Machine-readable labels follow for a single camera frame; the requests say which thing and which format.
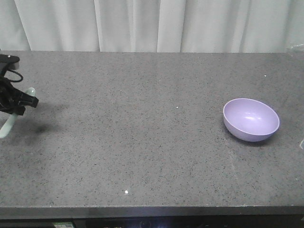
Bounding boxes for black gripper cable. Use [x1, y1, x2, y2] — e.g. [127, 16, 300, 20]
[3, 69, 24, 83]

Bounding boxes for pale green plastic spoon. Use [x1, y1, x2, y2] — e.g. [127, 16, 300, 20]
[0, 87, 36, 139]

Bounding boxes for black drawer disinfection cabinet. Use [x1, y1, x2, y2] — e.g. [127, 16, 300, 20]
[77, 215, 304, 228]

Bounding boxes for white curtain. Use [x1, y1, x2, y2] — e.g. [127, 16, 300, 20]
[0, 0, 304, 53]

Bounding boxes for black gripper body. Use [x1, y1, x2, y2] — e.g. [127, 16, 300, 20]
[0, 54, 20, 113]

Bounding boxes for purple plastic bowl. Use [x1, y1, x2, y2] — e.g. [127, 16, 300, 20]
[223, 98, 280, 142]

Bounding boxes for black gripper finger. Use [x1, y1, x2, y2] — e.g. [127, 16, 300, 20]
[9, 105, 26, 115]
[17, 89, 39, 108]

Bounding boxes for black built-in dishwasher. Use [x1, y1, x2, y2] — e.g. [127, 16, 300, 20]
[0, 218, 86, 228]

